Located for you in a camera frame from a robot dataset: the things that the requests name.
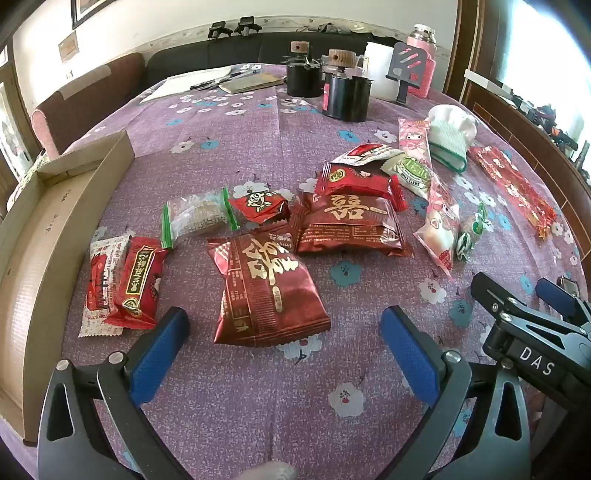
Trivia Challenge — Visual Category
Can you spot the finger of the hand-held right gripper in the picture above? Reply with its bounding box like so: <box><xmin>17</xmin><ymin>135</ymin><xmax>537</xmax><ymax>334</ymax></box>
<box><xmin>534</xmin><ymin>277</ymin><xmax>591</xmax><ymax>332</ymax></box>
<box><xmin>471</xmin><ymin>271</ymin><xmax>591</xmax><ymax>394</ymax></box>

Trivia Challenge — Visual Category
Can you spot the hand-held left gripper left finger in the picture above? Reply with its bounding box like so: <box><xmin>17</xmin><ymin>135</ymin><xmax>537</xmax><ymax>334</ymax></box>
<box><xmin>38</xmin><ymin>306</ymin><xmax>204</xmax><ymax>480</ymax></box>

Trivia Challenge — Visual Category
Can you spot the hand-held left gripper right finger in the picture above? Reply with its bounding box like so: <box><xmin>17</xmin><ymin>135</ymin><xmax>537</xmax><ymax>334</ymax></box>
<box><xmin>379</xmin><ymin>305</ymin><xmax>555</xmax><ymax>480</ymax></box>

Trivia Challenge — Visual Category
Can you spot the red yellow-label snack packet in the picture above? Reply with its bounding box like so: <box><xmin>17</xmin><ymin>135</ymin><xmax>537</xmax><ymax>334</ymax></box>
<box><xmin>104</xmin><ymin>236</ymin><xmax>168</xmax><ymax>330</ymax></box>

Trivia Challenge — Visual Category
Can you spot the white red-label snack packet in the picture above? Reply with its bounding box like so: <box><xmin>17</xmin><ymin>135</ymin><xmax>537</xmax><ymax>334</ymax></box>
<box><xmin>78</xmin><ymin>234</ymin><xmax>134</xmax><ymax>337</ymax></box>

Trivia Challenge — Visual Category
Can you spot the green white candy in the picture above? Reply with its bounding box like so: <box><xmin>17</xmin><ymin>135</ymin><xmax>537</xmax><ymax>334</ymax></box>
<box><xmin>471</xmin><ymin>202</ymin><xmax>490</xmax><ymax>234</ymax></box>
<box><xmin>456</xmin><ymin>228</ymin><xmax>478</xmax><ymax>263</ymax></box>

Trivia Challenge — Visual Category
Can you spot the large dark red snack bag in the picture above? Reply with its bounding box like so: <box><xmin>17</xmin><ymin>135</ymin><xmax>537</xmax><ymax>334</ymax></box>
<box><xmin>291</xmin><ymin>191</ymin><xmax>414</xmax><ymax>259</ymax></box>
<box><xmin>206</xmin><ymin>230</ymin><xmax>332</xmax><ymax>347</ymax></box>

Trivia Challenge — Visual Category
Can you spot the long pink snack packet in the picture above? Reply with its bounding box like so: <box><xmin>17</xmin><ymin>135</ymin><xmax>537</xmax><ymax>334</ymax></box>
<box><xmin>398</xmin><ymin>117</ymin><xmax>434</xmax><ymax>174</ymax></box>
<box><xmin>413</xmin><ymin>178</ymin><xmax>462</xmax><ymax>280</ymax></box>

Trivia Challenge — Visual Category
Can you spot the clear green-edged snack packet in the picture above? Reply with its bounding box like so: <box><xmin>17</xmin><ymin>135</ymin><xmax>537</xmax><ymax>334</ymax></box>
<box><xmin>161</xmin><ymin>187</ymin><xmax>241</xmax><ymax>250</ymax></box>

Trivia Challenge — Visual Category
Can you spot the cardboard box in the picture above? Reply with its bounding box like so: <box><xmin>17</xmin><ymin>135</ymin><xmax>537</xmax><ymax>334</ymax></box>
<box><xmin>0</xmin><ymin>130</ymin><xmax>136</xmax><ymax>446</ymax></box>

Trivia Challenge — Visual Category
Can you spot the red gold-emblem snack packet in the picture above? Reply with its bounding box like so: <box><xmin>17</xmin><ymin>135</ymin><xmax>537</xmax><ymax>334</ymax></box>
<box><xmin>314</xmin><ymin>161</ymin><xmax>408</xmax><ymax>212</ymax></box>

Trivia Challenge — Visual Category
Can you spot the small red cartoon snack packet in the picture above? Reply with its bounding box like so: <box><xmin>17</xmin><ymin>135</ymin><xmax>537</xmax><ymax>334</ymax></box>
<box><xmin>228</xmin><ymin>187</ymin><xmax>291</xmax><ymax>225</ymax></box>

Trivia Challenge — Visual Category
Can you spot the white and red snack packet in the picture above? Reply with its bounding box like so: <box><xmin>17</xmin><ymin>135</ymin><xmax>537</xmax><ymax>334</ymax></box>
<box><xmin>331</xmin><ymin>142</ymin><xmax>404</xmax><ymax>166</ymax></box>

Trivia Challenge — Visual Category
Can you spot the small grey device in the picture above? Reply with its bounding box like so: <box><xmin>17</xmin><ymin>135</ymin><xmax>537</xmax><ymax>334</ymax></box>
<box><xmin>556</xmin><ymin>275</ymin><xmax>583</xmax><ymax>298</ymax></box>

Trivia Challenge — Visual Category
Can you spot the long red patterned packet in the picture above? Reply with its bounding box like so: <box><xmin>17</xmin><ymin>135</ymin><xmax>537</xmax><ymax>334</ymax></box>
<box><xmin>467</xmin><ymin>145</ymin><xmax>557</xmax><ymax>241</ymax></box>

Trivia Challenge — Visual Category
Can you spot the group of dark small tools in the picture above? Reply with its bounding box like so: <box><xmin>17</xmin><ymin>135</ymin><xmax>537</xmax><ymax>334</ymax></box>
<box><xmin>510</xmin><ymin>95</ymin><xmax>591</xmax><ymax>162</ymax></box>

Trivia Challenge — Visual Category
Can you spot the cream green-label snack packet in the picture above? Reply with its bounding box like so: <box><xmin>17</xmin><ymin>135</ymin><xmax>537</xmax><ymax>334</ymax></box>
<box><xmin>381</xmin><ymin>152</ymin><xmax>437</xmax><ymax>200</ymax></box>

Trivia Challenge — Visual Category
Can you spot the wooden cabinet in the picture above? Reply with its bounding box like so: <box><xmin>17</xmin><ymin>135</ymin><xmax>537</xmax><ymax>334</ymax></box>
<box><xmin>462</xmin><ymin>69</ymin><xmax>591</xmax><ymax>222</ymax></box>

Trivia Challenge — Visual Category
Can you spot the white knit hat green trim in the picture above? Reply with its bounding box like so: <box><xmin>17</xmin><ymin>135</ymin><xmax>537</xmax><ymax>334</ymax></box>
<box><xmin>424</xmin><ymin>104</ymin><xmax>478</xmax><ymax>174</ymax></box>

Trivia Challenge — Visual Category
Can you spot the purple floral tablecloth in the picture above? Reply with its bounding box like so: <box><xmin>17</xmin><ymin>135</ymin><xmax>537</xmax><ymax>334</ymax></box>
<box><xmin>60</xmin><ymin>62</ymin><xmax>585</xmax><ymax>480</ymax></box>

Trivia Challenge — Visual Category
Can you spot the brown pink chair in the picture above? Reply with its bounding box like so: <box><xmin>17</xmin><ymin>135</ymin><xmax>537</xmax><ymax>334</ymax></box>
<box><xmin>31</xmin><ymin>52</ymin><xmax>146</xmax><ymax>155</ymax></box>

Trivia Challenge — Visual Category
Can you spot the pink thermos bottle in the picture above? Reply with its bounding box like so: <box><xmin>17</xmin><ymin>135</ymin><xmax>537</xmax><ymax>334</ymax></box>
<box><xmin>406</xmin><ymin>23</ymin><xmax>437</xmax><ymax>99</ymax></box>

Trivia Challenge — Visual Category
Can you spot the black canister wooden lid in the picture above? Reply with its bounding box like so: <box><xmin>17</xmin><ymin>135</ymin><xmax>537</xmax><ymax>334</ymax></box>
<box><xmin>321</xmin><ymin>48</ymin><xmax>374</xmax><ymax>123</ymax></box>
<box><xmin>281</xmin><ymin>41</ymin><xmax>322</xmax><ymax>99</ymax></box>

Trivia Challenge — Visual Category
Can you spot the white paper sheet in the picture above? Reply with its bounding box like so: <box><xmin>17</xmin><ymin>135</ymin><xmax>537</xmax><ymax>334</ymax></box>
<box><xmin>139</xmin><ymin>65</ymin><xmax>234</xmax><ymax>104</ymax></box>

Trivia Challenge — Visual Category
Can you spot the black phone stand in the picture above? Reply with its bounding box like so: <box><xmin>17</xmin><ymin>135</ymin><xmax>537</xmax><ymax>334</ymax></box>
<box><xmin>385</xmin><ymin>42</ymin><xmax>428</xmax><ymax>104</ymax></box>

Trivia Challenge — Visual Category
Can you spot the white container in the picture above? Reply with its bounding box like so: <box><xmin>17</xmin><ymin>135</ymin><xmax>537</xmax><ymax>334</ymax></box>
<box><xmin>365</xmin><ymin>41</ymin><xmax>407</xmax><ymax>102</ymax></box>

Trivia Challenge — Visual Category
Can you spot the brown notebook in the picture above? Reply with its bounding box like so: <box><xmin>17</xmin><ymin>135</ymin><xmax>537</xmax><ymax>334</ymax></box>
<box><xmin>218</xmin><ymin>71</ymin><xmax>284</xmax><ymax>94</ymax></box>

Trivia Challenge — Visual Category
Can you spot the black sofa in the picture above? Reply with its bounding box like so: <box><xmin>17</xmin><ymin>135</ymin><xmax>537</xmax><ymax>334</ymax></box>
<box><xmin>147</xmin><ymin>31</ymin><xmax>444</xmax><ymax>88</ymax></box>

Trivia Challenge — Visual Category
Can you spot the small wall plaque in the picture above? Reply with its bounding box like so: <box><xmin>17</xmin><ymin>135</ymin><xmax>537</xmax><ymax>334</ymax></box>
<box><xmin>58</xmin><ymin>33</ymin><xmax>79</xmax><ymax>63</ymax></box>

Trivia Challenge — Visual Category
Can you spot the framed wall picture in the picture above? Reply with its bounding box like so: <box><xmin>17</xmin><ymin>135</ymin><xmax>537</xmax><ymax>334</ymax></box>
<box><xmin>71</xmin><ymin>0</ymin><xmax>123</xmax><ymax>29</ymax></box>

